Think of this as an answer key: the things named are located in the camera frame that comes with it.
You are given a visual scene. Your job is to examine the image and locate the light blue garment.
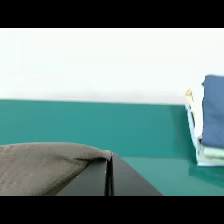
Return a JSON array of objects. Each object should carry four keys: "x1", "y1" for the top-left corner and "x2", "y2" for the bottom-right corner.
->
[{"x1": 184, "y1": 88, "x2": 205, "y2": 158}]

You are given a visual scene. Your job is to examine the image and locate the pale green garment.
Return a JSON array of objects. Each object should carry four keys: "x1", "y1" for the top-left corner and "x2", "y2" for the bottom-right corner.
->
[{"x1": 196, "y1": 135, "x2": 224, "y2": 167}]

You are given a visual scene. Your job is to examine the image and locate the brown garment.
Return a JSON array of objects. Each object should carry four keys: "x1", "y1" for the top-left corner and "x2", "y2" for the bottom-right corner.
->
[{"x1": 0, "y1": 142, "x2": 113, "y2": 197}]

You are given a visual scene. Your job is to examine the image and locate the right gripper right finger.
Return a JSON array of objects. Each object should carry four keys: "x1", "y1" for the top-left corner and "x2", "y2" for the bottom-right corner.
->
[{"x1": 111, "y1": 152, "x2": 164, "y2": 197}]

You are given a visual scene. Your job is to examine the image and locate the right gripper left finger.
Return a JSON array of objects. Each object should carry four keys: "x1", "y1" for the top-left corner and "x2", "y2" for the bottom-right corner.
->
[{"x1": 55, "y1": 157, "x2": 111, "y2": 197}]

